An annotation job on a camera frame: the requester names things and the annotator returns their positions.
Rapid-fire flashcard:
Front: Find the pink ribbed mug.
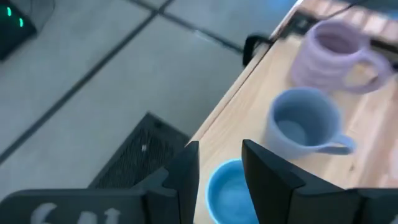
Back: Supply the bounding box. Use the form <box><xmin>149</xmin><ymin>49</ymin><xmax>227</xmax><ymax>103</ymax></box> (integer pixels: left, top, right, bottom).
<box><xmin>289</xmin><ymin>19</ymin><xmax>394</xmax><ymax>95</ymax></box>

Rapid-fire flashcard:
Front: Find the black device with green lights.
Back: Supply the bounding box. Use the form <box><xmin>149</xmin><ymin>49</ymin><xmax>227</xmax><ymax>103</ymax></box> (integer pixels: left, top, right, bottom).
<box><xmin>0</xmin><ymin>0</ymin><xmax>37</xmax><ymax>60</ymax></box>

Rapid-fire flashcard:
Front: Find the light blue mug with handle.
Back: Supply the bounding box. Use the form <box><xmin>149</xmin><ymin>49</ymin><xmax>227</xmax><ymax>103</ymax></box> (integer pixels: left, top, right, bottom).
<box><xmin>266</xmin><ymin>86</ymin><xmax>357</xmax><ymax>161</ymax></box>

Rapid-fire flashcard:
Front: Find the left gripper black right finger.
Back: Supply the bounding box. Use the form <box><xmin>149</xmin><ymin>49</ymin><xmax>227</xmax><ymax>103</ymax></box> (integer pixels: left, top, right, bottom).
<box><xmin>241</xmin><ymin>139</ymin><xmax>343</xmax><ymax>224</ymax></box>

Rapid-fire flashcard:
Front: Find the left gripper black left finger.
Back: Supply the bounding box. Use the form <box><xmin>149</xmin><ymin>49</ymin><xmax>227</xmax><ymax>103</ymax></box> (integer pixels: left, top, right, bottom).
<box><xmin>132</xmin><ymin>141</ymin><xmax>200</xmax><ymax>224</ymax></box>

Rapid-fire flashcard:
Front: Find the small bright blue cup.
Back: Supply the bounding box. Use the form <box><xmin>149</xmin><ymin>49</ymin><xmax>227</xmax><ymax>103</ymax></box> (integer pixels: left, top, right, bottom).
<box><xmin>205</xmin><ymin>158</ymin><xmax>261</xmax><ymax>224</ymax></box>

